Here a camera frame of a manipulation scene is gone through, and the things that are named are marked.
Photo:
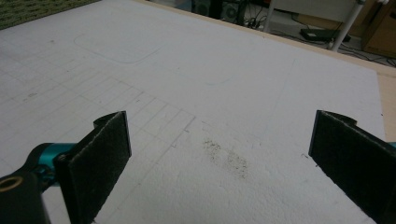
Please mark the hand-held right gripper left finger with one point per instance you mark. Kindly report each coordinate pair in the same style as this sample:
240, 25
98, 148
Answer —
93, 168

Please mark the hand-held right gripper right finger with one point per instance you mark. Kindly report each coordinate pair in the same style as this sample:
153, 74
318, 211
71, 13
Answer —
351, 161

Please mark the flat black device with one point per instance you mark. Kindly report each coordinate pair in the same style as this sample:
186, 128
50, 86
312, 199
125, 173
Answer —
320, 34

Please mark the white desk leg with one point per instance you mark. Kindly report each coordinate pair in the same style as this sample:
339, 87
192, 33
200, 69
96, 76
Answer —
345, 28
269, 17

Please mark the brown cardboard box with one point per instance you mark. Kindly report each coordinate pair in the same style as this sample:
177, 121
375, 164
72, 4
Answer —
381, 31

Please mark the white foam mat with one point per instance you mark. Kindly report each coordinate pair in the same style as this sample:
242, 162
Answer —
218, 77

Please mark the green woven basket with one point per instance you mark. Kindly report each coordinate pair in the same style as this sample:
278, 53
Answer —
28, 12

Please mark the black computer tower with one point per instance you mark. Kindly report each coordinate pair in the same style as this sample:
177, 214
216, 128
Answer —
233, 12
204, 6

